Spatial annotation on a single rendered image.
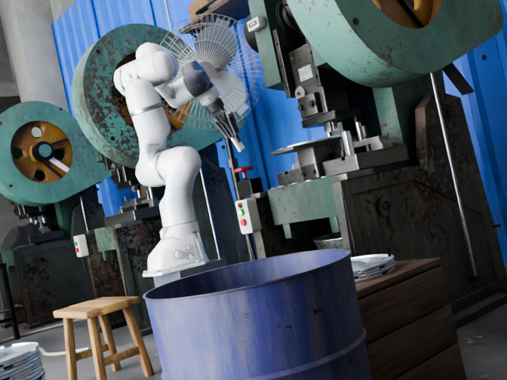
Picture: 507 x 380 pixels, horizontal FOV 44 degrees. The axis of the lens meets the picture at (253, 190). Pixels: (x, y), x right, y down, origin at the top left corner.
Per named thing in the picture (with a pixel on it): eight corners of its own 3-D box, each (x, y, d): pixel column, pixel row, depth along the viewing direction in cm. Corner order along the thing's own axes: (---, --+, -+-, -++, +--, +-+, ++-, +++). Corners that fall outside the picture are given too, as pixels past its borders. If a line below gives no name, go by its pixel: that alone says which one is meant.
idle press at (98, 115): (137, 347, 321) (69, 18, 324) (71, 336, 400) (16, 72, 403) (344, 276, 412) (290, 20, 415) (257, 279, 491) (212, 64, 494)
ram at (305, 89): (320, 112, 236) (304, 36, 236) (294, 121, 248) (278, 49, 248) (350, 109, 247) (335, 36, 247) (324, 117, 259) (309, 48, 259)
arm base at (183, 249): (162, 275, 188) (152, 230, 188) (134, 277, 203) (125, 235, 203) (221, 259, 202) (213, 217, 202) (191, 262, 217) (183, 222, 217)
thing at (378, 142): (382, 148, 228) (377, 121, 228) (349, 156, 241) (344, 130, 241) (393, 146, 232) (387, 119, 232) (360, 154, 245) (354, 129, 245)
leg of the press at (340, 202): (388, 365, 203) (331, 96, 205) (363, 362, 212) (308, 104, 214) (526, 292, 261) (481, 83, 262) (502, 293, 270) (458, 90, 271)
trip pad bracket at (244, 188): (259, 223, 254) (249, 176, 254) (244, 225, 261) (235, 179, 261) (270, 220, 257) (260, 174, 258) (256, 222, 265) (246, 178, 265)
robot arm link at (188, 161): (197, 220, 193) (180, 142, 193) (156, 228, 204) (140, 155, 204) (219, 215, 202) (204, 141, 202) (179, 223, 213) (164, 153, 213)
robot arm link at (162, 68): (115, 36, 208) (158, 18, 203) (144, 54, 225) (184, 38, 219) (124, 89, 204) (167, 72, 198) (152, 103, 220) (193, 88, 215)
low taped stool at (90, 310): (67, 387, 265) (51, 311, 266) (118, 369, 280) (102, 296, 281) (102, 396, 239) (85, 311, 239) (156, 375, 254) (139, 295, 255)
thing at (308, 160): (299, 181, 225) (292, 145, 225) (275, 186, 236) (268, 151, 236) (346, 172, 241) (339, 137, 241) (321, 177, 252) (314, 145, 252)
